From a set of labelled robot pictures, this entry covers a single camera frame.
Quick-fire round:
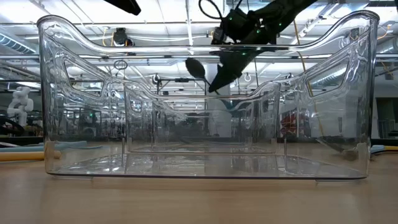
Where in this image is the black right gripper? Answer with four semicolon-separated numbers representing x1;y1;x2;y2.
208;7;282;93

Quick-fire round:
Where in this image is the clear plastic bin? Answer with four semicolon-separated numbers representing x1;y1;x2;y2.
36;9;381;182
123;81;281;155

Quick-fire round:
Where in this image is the black ceiling-mounted device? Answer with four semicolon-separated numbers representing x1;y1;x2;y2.
112;27;135;47
211;27;227;45

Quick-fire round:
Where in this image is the white building column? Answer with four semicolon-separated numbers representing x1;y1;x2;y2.
206;63;231;138

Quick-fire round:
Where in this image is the red background object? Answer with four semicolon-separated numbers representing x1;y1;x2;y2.
280;111;299;136

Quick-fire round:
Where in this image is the white robot figure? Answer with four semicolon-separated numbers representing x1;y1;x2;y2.
6;86;34;127

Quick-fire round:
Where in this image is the black hanging cable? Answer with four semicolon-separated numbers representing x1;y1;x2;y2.
252;51;261;90

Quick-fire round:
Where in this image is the black overhead rig frame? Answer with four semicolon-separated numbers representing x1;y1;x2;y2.
157;77;208;96

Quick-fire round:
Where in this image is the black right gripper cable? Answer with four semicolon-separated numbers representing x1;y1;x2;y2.
198;0;224;20

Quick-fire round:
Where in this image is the yellow hanging cable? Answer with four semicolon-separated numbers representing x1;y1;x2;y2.
290;18;326;138

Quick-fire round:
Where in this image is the silver ventilation duct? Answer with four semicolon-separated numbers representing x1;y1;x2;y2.
0;32;37;55

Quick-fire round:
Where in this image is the black table frame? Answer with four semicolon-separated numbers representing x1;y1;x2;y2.
0;135;398;147

